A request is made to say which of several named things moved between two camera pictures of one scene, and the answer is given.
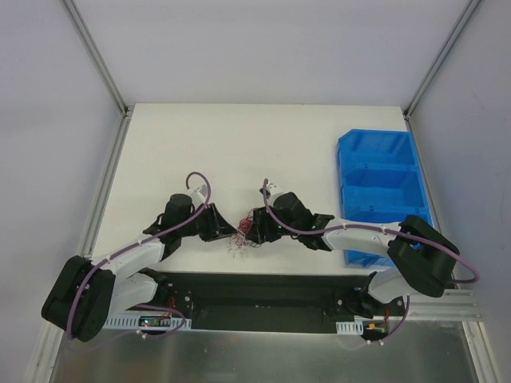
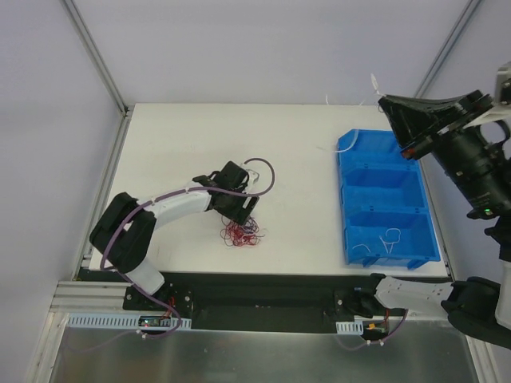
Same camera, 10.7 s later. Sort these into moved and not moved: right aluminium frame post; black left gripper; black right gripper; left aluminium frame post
Moved: black right gripper; black left gripper
Not moved: left aluminium frame post; right aluminium frame post
